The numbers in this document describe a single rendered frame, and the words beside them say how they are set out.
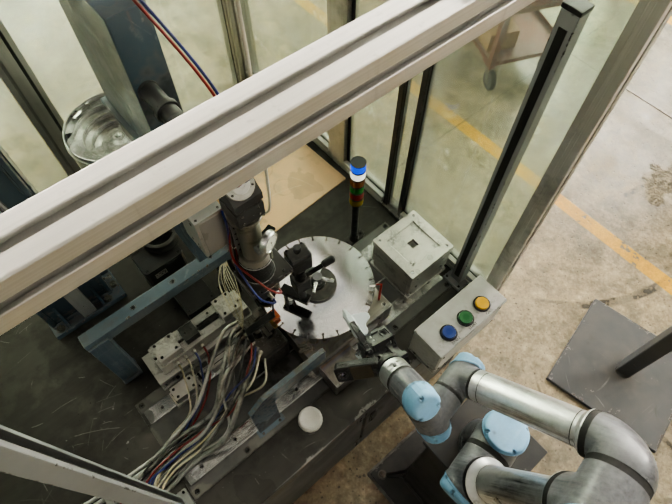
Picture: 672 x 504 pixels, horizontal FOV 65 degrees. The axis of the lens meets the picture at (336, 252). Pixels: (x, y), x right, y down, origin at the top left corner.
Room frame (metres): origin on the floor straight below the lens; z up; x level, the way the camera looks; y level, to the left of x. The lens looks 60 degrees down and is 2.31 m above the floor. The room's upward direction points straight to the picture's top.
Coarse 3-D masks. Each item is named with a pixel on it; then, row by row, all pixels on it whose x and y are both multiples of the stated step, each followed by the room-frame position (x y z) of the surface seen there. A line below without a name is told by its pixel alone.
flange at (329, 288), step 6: (306, 270) 0.72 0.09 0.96; (324, 270) 0.72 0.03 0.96; (324, 276) 0.70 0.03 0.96; (330, 276) 0.70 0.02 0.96; (312, 282) 0.68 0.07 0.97; (324, 282) 0.68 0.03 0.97; (330, 282) 0.68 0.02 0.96; (336, 282) 0.68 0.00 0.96; (312, 288) 0.66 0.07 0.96; (318, 288) 0.66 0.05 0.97; (324, 288) 0.66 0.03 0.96; (330, 288) 0.66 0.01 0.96; (312, 294) 0.65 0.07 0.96; (318, 294) 0.65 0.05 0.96; (324, 294) 0.65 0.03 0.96; (330, 294) 0.65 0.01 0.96; (312, 300) 0.63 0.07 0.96; (318, 300) 0.63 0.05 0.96; (324, 300) 0.63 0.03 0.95
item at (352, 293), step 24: (336, 240) 0.83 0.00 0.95; (336, 264) 0.75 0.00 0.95; (360, 264) 0.75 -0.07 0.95; (336, 288) 0.67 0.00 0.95; (360, 288) 0.67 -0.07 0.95; (288, 312) 0.59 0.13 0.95; (312, 312) 0.59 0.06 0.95; (336, 312) 0.60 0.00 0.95; (360, 312) 0.60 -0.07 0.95; (312, 336) 0.52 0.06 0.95
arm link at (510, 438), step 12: (492, 420) 0.30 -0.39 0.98; (504, 420) 0.30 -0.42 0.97; (480, 432) 0.27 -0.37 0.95; (492, 432) 0.27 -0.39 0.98; (504, 432) 0.27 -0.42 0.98; (516, 432) 0.27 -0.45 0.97; (528, 432) 0.27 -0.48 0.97; (480, 444) 0.24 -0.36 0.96; (492, 444) 0.24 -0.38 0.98; (504, 444) 0.24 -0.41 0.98; (516, 444) 0.24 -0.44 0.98; (504, 456) 0.22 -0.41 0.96; (516, 456) 0.22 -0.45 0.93
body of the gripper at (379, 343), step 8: (376, 328) 0.50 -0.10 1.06; (384, 328) 0.50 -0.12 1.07; (368, 336) 0.48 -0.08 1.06; (376, 336) 0.48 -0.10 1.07; (384, 336) 0.47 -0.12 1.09; (392, 336) 0.47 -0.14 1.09; (360, 344) 0.45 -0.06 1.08; (368, 344) 0.45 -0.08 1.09; (376, 344) 0.45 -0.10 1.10; (384, 344) 0.45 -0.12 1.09; (392, 344) 0.46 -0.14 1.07; (360, 352) 0.45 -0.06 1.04; (368, 352) 0.43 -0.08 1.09; (376, 352) 0.43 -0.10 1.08; (384, 352) 0.43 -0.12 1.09; (392, 352) 0.43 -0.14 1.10; (400, 352) 0.42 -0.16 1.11; (384, 360) 0.40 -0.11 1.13; (408, 360) 0.41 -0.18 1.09; (376, 368) 0.38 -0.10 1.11
